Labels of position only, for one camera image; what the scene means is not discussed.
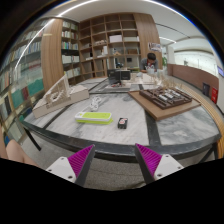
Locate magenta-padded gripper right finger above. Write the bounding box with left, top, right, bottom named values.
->
left=134, top=142, right=185, bottom=185

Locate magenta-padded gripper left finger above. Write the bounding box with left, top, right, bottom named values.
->
left=45, top=143, right=96, bottom=188

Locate black charger with red print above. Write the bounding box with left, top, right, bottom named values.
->
left=117, top=117, right=129, bottom=130

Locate flat wooden base board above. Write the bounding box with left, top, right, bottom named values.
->
left=128, top=88, right=202, bottom=122

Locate green and white power strip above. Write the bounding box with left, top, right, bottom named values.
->
left=74, top=111, right=114, bottom=125

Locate person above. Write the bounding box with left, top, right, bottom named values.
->
left=139, top=52, right=160, bottom=74
left=0, top=123, right=39, bottom=168

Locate dark brown architectural model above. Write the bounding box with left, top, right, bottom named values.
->
left=139, top=86, right=193, bottom=110

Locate white cardboard architectural model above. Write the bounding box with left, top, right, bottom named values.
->
left=32, top=74, right=90, bottom=119

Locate beige paper building model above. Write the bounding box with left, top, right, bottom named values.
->
left=141, top=72, right=161, bottom=86

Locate black bin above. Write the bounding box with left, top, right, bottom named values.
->
left=202, top=82, right=212, bottom=98

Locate red bin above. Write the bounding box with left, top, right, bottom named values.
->
left=210, top=87, right=219, bottom=104

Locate low black box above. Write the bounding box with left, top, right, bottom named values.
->
left=119, top=69, right=132, bottom=81

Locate tall black box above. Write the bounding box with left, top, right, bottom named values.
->
left=107, top=68, right=122, bottom=86

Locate book shelf unit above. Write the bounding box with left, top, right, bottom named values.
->
left=0, top=18, right=46, bottom=148

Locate wooden shelf unit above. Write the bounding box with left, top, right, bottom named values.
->
left=41, top=12, right=164, bottom=91

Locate coiled white power cable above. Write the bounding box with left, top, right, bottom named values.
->
left=89, top=95, right=104, bottom=113

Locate wall poster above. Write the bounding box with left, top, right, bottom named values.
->
left=147, top=42, right=163, bottom=53

